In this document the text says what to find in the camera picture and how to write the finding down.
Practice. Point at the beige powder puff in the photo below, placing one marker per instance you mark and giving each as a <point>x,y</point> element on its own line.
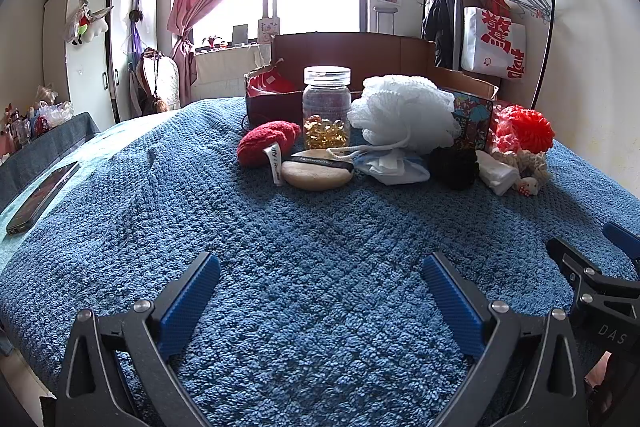
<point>316,171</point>

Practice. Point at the colourful patterned tin box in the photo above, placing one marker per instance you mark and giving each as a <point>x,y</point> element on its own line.
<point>473,114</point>

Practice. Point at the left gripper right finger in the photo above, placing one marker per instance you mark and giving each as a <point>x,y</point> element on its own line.
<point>525,369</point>

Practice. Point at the hanging plush toy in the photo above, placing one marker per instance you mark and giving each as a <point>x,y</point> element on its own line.
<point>83,25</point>

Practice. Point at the black soft ball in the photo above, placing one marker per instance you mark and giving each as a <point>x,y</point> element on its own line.
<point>454,169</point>

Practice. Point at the dark hanging jacket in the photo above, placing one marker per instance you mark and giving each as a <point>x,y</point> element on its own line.
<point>443,26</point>

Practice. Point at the blue white tissue pack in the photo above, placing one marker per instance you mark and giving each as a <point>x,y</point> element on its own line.
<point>392,167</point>

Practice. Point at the white mesh bath pouf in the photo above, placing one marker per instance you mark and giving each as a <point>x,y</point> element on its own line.
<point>396,111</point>

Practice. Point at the cushioned chair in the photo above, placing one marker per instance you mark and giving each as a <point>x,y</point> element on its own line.
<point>153,84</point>

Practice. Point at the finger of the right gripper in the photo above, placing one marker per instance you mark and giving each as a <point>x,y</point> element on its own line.
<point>575,256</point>
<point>627,241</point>

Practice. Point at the person right hand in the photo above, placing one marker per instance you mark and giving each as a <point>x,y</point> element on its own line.
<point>595,381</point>

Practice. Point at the white wardrobe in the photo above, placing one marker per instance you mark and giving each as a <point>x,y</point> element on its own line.
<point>94,77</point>

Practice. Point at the red mesh bath pouf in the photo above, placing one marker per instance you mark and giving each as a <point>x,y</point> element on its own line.
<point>515,128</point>

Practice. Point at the cardboard box red interior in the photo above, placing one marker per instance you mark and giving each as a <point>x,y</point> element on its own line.
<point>365,55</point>

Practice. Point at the black smartphone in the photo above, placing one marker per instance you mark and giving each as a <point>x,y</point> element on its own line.
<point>40,199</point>

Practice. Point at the white red paper bag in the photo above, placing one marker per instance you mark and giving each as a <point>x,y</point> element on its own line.
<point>493,45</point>

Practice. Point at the red knitted soft pouch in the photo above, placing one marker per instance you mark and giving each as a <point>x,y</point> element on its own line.
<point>250,151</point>

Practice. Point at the dark side table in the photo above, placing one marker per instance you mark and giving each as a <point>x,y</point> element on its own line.
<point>24,166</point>

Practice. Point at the beige fluffy scrunchie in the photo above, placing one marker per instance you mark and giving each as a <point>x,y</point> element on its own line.
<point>532,170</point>

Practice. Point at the blue knitted blanket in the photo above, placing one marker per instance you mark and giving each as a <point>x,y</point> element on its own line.
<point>321,316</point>

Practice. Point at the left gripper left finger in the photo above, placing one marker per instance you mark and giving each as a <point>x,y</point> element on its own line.
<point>95,391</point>

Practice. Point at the glass jar yellow beads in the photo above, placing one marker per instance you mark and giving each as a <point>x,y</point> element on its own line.
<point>326,103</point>

